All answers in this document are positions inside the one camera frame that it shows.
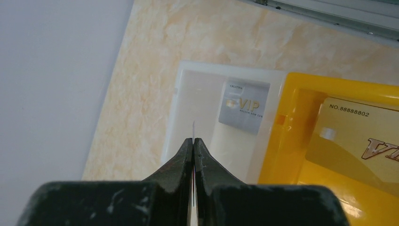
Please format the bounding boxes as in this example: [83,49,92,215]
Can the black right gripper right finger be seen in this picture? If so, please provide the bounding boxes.
[193,138,349,226]

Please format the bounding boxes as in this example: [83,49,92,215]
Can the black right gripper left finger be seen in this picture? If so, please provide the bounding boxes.
[17,138,193,226]

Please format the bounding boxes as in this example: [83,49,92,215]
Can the silver vip card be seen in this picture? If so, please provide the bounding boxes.
[190,121,198,226]
[218,80,270,134]

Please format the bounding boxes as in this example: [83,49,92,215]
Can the silver VIP card in bin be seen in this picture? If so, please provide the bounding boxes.
[218,80,270,134]

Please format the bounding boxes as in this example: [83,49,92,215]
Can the gold VIP card in bin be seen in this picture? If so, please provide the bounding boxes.
[305,97,399,196]

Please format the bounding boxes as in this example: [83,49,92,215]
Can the yellow plastic bin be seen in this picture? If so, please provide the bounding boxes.
[258,73,399,226]

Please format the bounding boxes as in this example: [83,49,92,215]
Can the white plastic bin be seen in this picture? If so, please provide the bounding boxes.
[161,60,287,184]

